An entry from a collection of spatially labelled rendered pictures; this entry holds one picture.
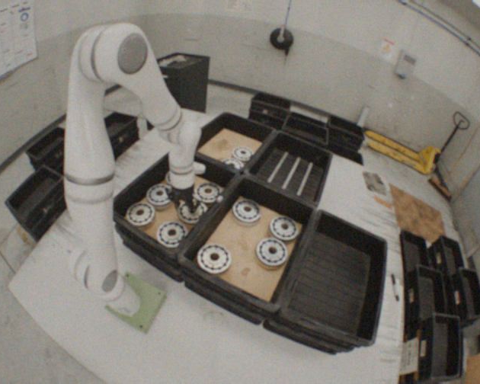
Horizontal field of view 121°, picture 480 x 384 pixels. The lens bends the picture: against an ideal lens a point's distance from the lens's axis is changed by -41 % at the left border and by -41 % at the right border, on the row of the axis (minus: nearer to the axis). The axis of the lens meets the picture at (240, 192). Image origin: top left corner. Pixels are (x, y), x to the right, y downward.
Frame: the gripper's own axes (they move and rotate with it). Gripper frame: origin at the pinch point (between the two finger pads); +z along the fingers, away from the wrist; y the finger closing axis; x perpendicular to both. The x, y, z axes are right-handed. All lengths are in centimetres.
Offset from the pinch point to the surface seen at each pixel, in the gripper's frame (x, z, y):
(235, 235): -1.0, 2.2, 19.8
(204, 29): 334, -18, -165
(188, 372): -48, 15, 23
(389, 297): 1, 15, 92
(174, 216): -2.7, 2.2, -2.8
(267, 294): -17.0, 2.2, 35.8
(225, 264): -13.6, -0.6, 20.7
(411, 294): 24, 45, 137
